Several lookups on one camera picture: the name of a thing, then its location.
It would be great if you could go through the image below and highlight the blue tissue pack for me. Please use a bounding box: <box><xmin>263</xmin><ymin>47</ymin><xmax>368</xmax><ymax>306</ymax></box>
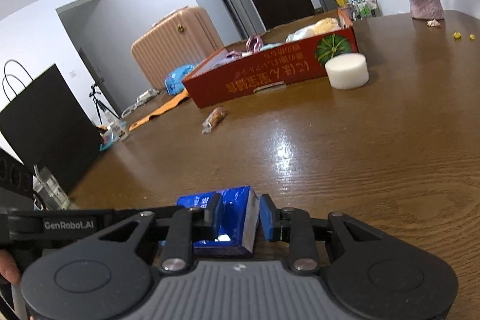
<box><xmin>176</xmin><ymin>186</ymin><xmax>260</xmax><ymax>257</ymax></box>

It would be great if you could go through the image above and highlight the light blue soft item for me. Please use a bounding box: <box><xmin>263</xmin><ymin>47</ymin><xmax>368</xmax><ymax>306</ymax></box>
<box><xmin>259</xmin><ymin>42</ymin><xmax>284</xmax><ymax>51</ymax></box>

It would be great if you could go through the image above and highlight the white soft roll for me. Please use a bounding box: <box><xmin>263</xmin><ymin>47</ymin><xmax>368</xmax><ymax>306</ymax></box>
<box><xmin>286</xmin><ymin>25</ymin><xmax>315</xmax><ymax>43</ymax></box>

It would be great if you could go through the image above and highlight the person's left hand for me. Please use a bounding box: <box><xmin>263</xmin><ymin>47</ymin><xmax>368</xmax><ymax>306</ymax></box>
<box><xmin>0</xmin><ymin>249</ymin><xmax>20</xmax><ymax>284</ymax></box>

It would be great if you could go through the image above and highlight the wrapped snack bar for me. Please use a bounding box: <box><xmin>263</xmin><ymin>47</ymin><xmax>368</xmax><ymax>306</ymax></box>
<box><xmin>202</xmin><ymin>106</ymin><xmax>228</xmax><ymax>134</ymax></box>

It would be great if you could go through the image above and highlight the small white spray bottle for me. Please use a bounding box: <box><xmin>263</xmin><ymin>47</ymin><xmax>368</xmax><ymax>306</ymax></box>
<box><xmin>104</xmin><ymin>111</ymin><xmax>128</xmax><ymax>140</ymax></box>

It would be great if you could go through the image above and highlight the orange plastic strip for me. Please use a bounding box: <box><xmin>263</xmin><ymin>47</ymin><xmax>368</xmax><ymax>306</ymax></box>
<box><xmin>128</xmin><ymin>89</ymin><xmax>190</xmax><ymax>132</ymax></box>

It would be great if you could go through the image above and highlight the black paper bag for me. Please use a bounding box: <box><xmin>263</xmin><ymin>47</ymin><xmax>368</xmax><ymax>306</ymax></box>
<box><xmin>1</xmin><ymin>65</ymin><xmax>102</xmax><ymax>193</ymax></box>

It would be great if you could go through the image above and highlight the white power strip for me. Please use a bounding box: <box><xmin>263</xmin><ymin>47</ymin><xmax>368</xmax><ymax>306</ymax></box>
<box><xmin>121</xmin><ymin>88</ymin><xmax>160</xmax><ymax>118</ymax></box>

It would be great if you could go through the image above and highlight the blue wet wipes pack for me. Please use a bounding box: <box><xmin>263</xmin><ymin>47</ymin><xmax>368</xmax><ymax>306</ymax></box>
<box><xmin>164</xmin><ymin>64</ymin><xmax>196</xmax><ymax>96</ymax></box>

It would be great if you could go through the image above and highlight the white foam cylinder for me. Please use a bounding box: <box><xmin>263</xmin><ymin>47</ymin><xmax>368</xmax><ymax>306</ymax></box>
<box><xmin>325</xmin><ymin>53</ymin><xmax>369</xmax><ymax>90</ymax></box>

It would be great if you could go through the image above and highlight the red cardboard box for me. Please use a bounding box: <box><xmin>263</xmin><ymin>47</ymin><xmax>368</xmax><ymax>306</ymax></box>
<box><xmin>183</xmin><ymin>10</ymin><xmax>358</xmax><ymax>108</ymax></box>

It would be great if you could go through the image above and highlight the purple folded cloth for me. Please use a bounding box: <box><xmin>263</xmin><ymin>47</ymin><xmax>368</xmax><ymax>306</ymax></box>
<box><xmin>221</xmin><ymin>50</ymin><xmax>244</xmax><ymax>64</ymax></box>

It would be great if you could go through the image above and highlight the pink ribbed suitcase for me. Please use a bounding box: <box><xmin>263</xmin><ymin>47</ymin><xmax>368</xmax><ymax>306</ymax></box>
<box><xmin>130</xmin><ymin>7</ymin><xmax>224</xmax><ymax>90</ymax></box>

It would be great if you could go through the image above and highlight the pink satin scrunchie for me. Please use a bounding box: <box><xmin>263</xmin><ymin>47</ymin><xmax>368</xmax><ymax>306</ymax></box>
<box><xmin>246</xmin><ymin>36</ymin><xmax>264</xmax><ymax>53</ymax></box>

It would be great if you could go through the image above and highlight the yellow plush toy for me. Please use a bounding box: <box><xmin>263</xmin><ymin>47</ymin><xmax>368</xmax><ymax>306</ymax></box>
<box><xmin>312</xmin><ymin>17</ymin><xmax>342</xmax><ymax>36</ymax></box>

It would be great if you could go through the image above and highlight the camera tripod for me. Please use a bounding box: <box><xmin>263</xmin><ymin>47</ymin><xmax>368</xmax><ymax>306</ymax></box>
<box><xmin>89</xmin><ymin>78</ymin><xmax>120</xmax><ymax>124</ymax></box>

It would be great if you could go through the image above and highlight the wire rack with bottles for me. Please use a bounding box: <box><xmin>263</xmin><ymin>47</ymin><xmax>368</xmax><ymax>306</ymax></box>
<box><xmin>346</xmin><ymin>0</ymin><xmax>378</xmax><ymax>21</ymax></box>

